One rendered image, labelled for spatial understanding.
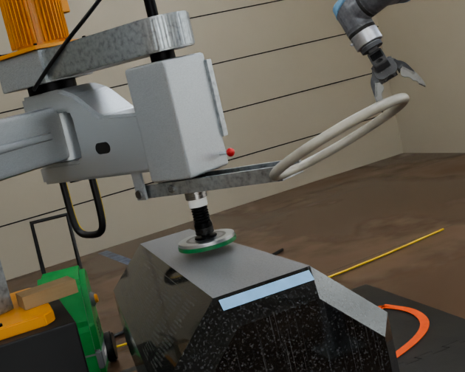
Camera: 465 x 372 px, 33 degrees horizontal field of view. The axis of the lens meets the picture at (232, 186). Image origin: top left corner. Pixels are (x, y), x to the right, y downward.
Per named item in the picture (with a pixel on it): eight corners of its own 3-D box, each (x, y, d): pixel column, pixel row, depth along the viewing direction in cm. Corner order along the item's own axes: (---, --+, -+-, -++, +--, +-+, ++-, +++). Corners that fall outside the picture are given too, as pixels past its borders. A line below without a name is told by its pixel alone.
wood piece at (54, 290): (25, 310, 276) (21, 297, 275) (19, 306, 284) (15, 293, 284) (79, 292, 285) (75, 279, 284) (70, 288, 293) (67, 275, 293)
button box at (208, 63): (207, 139, 290) (190, 63, 286) (212, 137, 292) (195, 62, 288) (224, 136, 285) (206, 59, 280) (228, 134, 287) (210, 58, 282)
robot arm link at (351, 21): (348, -11, 237) (324, 9, 243) (369, 23, 235) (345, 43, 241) (362, -12, 244) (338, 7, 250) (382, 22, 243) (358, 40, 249)
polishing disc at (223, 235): (236, 239, 279) (235, 236, 279) (178, 253, 279) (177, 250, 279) (233, 228, 301) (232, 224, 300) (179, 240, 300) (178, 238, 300)
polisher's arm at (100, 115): (49, 209, 329) (18, 95, 322) (90, 195, 346) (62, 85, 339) (171, 198, 281) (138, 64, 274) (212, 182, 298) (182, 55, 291)
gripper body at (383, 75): (402, 74, 244) (381, 41, 246) (401, 70, 236) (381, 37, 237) (381, 87, 246) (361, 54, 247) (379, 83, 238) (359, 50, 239)
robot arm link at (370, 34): (374, 22, 237) (347, 39, 239) (383, 35, 236) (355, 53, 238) (376, 27, 246) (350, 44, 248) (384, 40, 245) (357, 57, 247)
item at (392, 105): (243, 197, 240) (238, 189, 240) (328, 159, 276) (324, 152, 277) (358, 118, 207) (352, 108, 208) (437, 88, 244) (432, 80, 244)
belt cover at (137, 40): (4, 102, 325) (-6, 63, 323) (52, 92, 344) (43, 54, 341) (165, 62, 262) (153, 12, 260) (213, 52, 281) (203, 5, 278)
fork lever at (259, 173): (133, 202, 295) (130, 189, 295) (168, 188, 310) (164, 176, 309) (276, 184, 250) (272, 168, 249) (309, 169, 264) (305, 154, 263)
